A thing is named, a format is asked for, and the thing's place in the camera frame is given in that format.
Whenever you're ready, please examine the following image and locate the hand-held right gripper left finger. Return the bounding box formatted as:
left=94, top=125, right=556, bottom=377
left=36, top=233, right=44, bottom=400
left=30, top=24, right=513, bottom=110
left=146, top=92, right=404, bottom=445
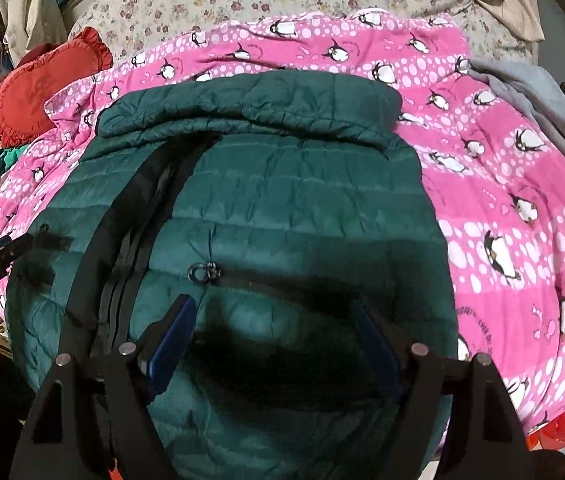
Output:
left=10, top=293, right=198, bottom=480

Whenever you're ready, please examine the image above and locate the grey cloth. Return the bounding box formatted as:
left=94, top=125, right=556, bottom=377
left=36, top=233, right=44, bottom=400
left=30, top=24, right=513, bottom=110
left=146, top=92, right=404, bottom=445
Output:
left=466, top=57, right=565, bottom=194

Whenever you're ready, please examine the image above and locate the pink penguin print blanket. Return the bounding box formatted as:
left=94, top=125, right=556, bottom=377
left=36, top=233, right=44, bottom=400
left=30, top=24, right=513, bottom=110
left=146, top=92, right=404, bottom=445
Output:
left=0, top=10, right=565, bottom=437

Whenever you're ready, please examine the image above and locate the green quilted puffer jacket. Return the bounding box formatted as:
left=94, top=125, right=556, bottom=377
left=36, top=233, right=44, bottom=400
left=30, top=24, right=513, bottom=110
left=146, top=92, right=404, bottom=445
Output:
left=5, top=70, right=461, bottom=480

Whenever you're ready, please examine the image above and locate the red frilled pillow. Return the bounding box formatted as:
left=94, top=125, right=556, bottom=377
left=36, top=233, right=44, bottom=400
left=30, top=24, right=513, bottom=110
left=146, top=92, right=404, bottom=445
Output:
left=0, top=27, right=114, bottom=149

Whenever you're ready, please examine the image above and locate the beige curtain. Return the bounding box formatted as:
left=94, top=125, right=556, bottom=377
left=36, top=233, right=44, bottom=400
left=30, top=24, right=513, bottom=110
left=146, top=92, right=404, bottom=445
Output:
left=1, top=0, right=69, bottom=69

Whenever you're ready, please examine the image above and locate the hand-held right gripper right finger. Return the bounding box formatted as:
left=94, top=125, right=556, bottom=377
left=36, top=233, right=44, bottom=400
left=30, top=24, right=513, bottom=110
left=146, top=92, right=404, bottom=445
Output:
left=349, top=300, right=534, bottom=480

